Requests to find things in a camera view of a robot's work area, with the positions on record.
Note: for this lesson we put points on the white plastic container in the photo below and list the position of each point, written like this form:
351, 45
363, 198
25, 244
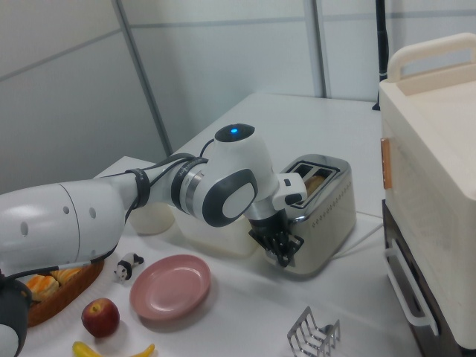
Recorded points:
219, 238

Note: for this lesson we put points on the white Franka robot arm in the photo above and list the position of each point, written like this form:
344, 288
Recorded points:
230, 167

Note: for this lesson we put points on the short striped bread roll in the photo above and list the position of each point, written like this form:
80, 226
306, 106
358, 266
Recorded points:
42, 288

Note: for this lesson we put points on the panda figurine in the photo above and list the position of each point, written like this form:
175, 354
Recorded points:
126, 266

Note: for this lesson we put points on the cream lidded canister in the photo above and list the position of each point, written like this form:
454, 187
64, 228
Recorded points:
150, 219

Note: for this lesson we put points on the yellow toy banana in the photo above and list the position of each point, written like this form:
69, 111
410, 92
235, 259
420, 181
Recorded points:
85, 350

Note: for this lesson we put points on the long striped bread roll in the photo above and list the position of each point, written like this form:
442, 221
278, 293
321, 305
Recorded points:
67, 275

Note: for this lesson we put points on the toast slice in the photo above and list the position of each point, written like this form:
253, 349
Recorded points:
315, 183

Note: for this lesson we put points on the cream countertop oven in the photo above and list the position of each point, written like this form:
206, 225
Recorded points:
427, 167

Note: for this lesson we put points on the black camera pole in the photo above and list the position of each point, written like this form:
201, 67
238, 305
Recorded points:
381, 44

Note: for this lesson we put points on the pink plate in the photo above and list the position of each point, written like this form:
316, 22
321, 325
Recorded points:
169, 288

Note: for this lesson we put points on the red apple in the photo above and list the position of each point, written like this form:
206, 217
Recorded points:
100, 318

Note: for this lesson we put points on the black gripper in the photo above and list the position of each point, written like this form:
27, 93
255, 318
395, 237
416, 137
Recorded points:
267, 225

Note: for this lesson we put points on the brown wicker basket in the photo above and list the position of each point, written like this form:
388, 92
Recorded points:
63, 303

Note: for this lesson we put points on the chrome two-slot toaster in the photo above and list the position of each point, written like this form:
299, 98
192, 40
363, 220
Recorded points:
327, 223

